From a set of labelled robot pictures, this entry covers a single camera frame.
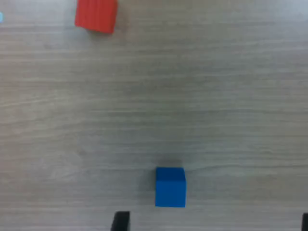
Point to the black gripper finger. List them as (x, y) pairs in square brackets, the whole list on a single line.
[(305, 222), (121, 222)]

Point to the blue wooden cube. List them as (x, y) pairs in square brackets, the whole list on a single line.
[(170, 192)]

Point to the red wooden cube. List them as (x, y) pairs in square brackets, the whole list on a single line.
[(96, 14)]

